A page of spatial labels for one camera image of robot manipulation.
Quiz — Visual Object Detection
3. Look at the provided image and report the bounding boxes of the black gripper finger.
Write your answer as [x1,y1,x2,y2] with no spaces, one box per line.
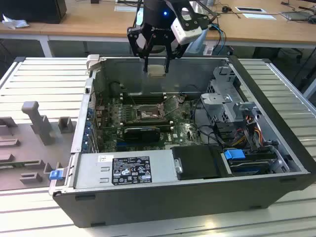
[164,39,186,74]
[127,26,154,73]

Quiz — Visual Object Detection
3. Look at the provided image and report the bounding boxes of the silver square CPU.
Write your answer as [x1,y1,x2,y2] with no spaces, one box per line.
[147,64,166,78]

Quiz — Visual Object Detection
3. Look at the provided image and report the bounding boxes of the metal socket cover frame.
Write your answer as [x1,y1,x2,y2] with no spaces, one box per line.
[159,95,179,117]

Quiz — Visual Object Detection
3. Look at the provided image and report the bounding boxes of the metal CPU socket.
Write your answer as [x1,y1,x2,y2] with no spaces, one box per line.
[134,102,169,122]

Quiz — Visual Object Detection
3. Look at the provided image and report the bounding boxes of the blue expansion slot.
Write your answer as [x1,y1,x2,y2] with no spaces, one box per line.
[116,140,139,147]

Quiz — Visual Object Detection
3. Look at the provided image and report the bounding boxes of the long wooden desk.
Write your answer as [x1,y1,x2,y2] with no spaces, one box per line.
[0,0,316,50]

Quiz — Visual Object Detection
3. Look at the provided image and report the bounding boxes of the silver metal disk bay cage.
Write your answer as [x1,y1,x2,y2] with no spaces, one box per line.
[199,65,263,125]

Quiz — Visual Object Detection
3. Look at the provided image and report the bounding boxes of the green motherboard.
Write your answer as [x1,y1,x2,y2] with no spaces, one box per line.
[95,95,205,153]

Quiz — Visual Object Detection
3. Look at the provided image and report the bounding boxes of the black graphics card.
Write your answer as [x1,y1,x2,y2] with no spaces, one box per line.
[124,126,161,143]

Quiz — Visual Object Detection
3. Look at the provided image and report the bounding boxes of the black plastic shroud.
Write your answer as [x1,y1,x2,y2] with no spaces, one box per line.
[170,145,227,180]

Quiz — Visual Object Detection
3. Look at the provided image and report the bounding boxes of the white paper sheet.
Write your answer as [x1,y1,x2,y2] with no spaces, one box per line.
[242,12,277,21]

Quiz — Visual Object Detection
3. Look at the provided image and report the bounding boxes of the black computer box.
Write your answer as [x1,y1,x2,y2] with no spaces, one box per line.
[0,0,68,25]

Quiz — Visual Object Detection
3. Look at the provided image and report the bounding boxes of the hard disk in blue carrier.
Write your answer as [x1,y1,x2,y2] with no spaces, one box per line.
[223,148,278,176]

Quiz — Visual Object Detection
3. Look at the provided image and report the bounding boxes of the crumpled white paper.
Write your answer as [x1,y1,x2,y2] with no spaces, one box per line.
[1,13,30,31]

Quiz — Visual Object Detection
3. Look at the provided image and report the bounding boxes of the silver power supply unit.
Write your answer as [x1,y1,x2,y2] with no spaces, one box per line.
[71,149,178,190]

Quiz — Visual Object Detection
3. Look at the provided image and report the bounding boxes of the grey tablet device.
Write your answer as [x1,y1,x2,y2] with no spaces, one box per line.
[279,10,316,22]

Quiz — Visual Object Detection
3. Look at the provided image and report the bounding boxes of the open dark grey PC case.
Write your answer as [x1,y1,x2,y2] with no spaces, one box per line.
[48,54,312,228]

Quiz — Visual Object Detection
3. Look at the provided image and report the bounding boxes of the grey parts rack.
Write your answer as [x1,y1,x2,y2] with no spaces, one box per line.
[0,101,79,191]

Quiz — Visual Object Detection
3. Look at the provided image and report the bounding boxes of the green RAM stick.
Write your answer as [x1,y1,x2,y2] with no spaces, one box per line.
[0,161,40,170]

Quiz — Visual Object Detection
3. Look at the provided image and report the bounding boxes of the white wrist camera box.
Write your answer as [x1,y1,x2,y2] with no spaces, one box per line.
[172,16,203,45]

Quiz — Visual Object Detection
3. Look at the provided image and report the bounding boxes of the white desk cable grommet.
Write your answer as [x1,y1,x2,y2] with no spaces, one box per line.
[234,6,267,13]
[114,4,139,12]

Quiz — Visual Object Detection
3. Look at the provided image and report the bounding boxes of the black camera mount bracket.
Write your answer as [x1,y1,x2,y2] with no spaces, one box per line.
[172,0,213,32]

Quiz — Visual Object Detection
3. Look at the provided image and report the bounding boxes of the pale grey case handle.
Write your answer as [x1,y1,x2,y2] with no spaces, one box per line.
[86,54,101,75]

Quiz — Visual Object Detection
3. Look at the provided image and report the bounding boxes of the blue cable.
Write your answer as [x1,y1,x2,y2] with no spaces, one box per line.
[209,23,227,50]

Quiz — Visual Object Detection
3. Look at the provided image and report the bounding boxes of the yellow orange power wires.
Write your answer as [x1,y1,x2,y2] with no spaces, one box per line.
[234,123,266,148]

